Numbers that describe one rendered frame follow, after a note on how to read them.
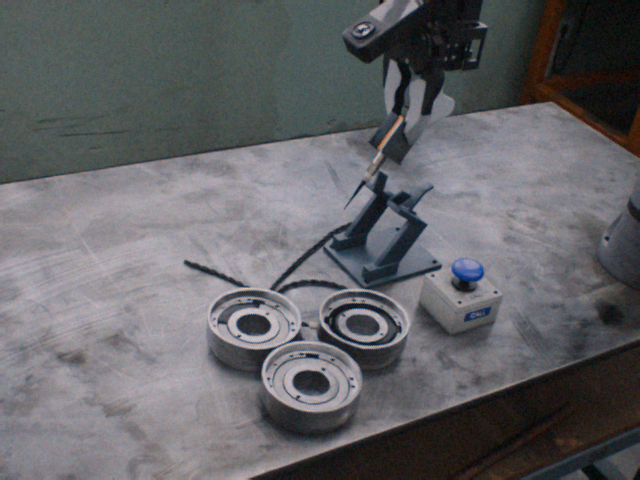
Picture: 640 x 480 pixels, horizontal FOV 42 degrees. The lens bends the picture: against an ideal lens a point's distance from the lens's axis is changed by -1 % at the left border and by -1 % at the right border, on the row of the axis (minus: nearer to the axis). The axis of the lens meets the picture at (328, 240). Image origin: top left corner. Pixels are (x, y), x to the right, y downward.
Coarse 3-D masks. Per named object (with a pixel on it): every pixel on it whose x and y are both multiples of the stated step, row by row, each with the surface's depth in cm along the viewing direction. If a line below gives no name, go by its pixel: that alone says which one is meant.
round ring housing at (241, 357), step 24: (216, 312) 95; (240, 312) 96; (264, 312) 96; (288, 312) 97; (216, 336) 91; (240, 336) 93; (264, 336) 93; (288, 336) 94; (240, 360) 91; (264, 360) 91
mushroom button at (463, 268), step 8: (456, 264) 102; (464, 264) 102; (472, 264) 102; (480, 264) 102; (456, 272) 101; (464, 272) 100; (472, 272) 101; (480, 272) 101; (464, 280) 101; (472, 280) 100
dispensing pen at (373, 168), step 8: (384, 120) 101; (392, 120) 100; (384, 128) 101; (376, 136) 101; (384, 136) 101; (376, 144) 101; (376, 160) 102; (384, 160) 102; (368, 168) 103; (376, 168) 102; (368, 176) 103; (360, 184) 103; (344, 208) 104
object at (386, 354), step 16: (336, 304) 99; (384, 304) 100; (320, 320) 95; (352, 320) 99; (368, 320) 99; (384, 320) 98; (400, 320) 98; (320, 336) 95; (336, 336) 93; (352, 336) 95; (368, 336) 95; (400, 336) 96; (352, 352) 93; (368, 352) 92; (384, 352) 93; (400, 352) 95; (368, 368) 95
